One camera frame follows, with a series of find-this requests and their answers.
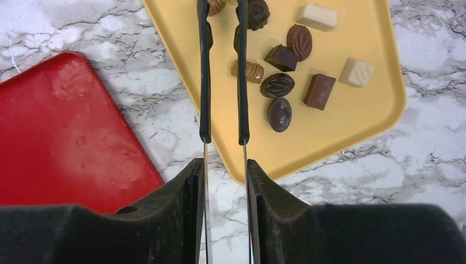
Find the dark square chocolate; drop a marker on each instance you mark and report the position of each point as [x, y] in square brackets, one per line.
[282, 58]

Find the dark leaf chocolate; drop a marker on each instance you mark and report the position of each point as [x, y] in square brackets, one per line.
[299, 41]

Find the dark oval ridged chocolate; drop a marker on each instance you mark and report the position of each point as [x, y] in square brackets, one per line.
[277, 85]

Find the brown ridged chocolate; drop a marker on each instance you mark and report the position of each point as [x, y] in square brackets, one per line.
[216, 6]

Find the yellow plastic tray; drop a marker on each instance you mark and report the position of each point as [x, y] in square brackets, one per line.
[364, 31]

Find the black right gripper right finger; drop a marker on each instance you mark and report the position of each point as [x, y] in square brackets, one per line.
[284, 229]

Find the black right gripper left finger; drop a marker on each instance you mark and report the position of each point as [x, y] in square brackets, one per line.
[165, 226]

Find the dark swirl round chocolate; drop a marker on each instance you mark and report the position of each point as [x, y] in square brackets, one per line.
[252, 15]

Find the milk chocolate rectangle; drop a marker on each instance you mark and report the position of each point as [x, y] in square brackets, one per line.
[319, 91]

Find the red box lid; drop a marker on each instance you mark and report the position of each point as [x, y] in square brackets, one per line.
[64, 140]

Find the dark smooth oval chocolate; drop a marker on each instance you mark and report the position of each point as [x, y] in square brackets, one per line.
[279, 114]

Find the white ridged chocolate square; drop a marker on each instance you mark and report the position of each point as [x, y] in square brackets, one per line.
[356, 73]

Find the caramel ridged chocolate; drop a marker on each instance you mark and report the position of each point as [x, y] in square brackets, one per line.
[254, 72]

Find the white chocolate block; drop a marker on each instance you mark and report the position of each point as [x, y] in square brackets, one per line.
[318, 17]

